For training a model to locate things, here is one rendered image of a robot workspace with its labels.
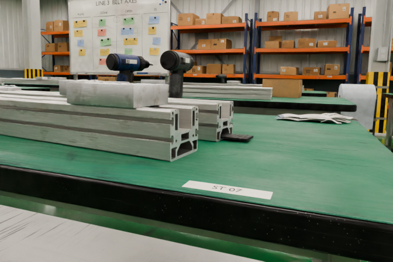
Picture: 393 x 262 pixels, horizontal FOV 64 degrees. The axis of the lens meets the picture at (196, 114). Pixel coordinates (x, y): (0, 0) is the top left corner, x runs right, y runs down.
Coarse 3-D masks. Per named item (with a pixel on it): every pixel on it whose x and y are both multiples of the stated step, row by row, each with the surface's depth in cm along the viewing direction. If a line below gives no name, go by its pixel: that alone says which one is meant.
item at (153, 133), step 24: (0, 96) 82; (24, 96) 78; (0, 120) 73; (24, 120) 67; (48, 120) 64; (72, 120) 61; (96, 120) 58; (120, 120) 55; (144, 120) 54; (168, 120) 52; (192, 120) 58; (72, 144) 61; (96, 144) 58; (120, 144) 56; (144, 144) 53; (168, 144) 51; (192, 144) 58
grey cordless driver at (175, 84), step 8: (168, 56) 91; (176, 56) 91; (184, 56) 96; (168, 64) 91; (176, 64) 91; (184, 64) 96; (192, 64) 102; (176, 72) 96; (184, 72) 98; (176, 80) 95; (176, 88) 95; (176, 96) 95
